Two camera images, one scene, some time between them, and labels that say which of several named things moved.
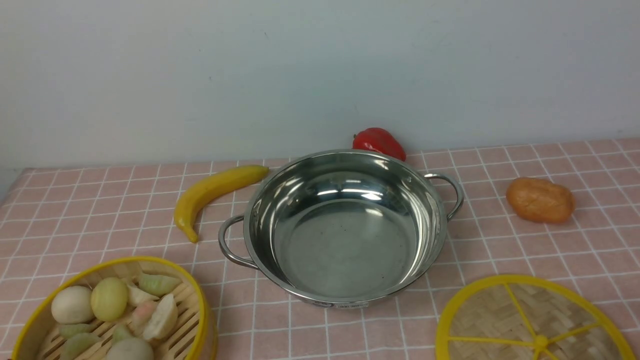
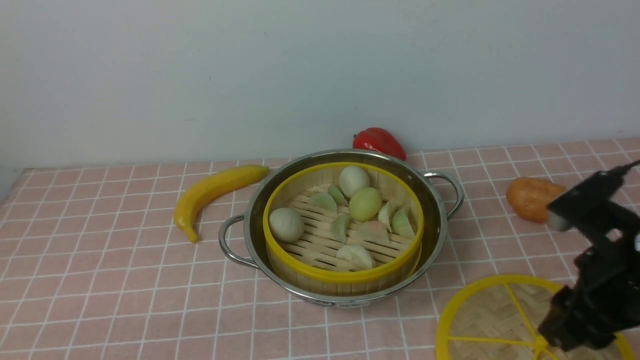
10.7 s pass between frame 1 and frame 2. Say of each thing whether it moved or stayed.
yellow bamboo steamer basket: moved
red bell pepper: stayed
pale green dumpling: moved
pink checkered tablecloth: stayed
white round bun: moved
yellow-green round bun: moved
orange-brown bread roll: stayed
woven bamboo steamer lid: stayed
